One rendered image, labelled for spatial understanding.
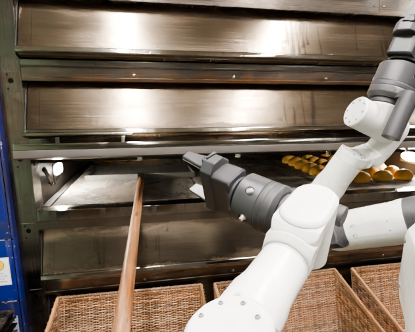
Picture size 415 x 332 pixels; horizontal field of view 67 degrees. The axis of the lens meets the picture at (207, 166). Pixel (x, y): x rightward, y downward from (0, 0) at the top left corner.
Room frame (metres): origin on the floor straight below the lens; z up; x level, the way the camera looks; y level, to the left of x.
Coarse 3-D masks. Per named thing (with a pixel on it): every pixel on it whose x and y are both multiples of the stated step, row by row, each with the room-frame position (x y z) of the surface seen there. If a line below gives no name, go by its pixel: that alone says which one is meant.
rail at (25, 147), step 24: (24, 144) 0.92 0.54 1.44; (48, 144) 0.93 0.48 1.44; (72, 144) 0.94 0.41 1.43; (96, 144) 0.96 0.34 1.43; (120, 144) 0.97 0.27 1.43; (144, 144) 0.98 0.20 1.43; (168, 144) 1.00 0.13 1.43; (192, 144) 1.01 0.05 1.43; (216, 144) 1.02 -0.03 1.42; (240, 144) 1.04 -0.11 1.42; (264, 144) 1.06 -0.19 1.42
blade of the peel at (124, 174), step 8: (96, 168) 1.80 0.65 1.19; (104, 168) 1.80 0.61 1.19; (112, 168) 1.80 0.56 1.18; (120, 168) 1.80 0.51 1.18; (128, 168) 1.80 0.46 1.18; (136, 168) 1.80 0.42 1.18; (144, 168) 1.80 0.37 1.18; (152, 168) 1.80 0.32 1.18; (160, 168) 1.80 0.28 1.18; (168, 168) 1.80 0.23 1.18; (176, 168) 1.80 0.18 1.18; (184, 168) 1.80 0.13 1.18; (88, 176) 1.50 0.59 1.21; (96, 176) 1.51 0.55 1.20; (104, 176) 1.51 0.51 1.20; (112, 176) 1.52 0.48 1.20; (120, 176) 1.53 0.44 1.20; (128, 176) 1.53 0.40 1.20; (136, 176) 1.54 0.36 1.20; (152, 176) 1.56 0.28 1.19; (160, 176) 1.56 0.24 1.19; (168, 176) 1.57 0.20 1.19; (176, 176) 1.58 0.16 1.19; (184, 176) 1.58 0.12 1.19; (192, 176) 1.59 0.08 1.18
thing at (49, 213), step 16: (352, 192) 1.30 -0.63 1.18; (368, 192) 1.30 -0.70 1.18; (384, 192) 1.31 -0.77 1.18; (400, 192) 1.32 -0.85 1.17; (48, 208) 1.09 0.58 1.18; (64, 208) 1.09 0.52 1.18; (80, 208) 1.09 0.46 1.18; (96, 208) 1.09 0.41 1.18; (112, 208) 1.10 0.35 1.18; (128, 208) 1.11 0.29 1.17; (144, 208) 1.12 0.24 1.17; (160, 208) 1.13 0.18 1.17; (176, 208) 1.14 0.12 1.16; (192, 208) 1.15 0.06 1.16
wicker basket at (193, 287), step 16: (160, 288) 1.10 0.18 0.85; (176, 288) 1.10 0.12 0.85; (192, 288) 1.12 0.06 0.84; (64, 304) 1.03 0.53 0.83; (80, 304) 1.04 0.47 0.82; (112, 304) 1.06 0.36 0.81; (144, 304) 1.07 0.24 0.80; (176, 304) 1.09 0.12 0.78; (64, 320) 1.02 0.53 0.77; (80, 320) 1.03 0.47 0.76; (96, 320) 1.03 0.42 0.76; (112, 320) 1.04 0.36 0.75; (144, 320) 1.06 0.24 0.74; (160, 320) 1.06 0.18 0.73; (176, 320) 1.07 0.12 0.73
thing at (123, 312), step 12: (132, 216) 0.94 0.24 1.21; (132, 228) 0.83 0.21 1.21; (132, 240) 0.75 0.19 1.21; (132, 252) 0.69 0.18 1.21; (132, 264) 0.64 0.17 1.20; (132, 276) 0.59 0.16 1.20; (120, 288) 0.55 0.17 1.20; (132, 288) 0.55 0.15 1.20; (120, 300) 0.51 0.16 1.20; (132, 300) 0.52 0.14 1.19; (120, 312) 0.47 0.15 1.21; (120, 324) 0.44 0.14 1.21
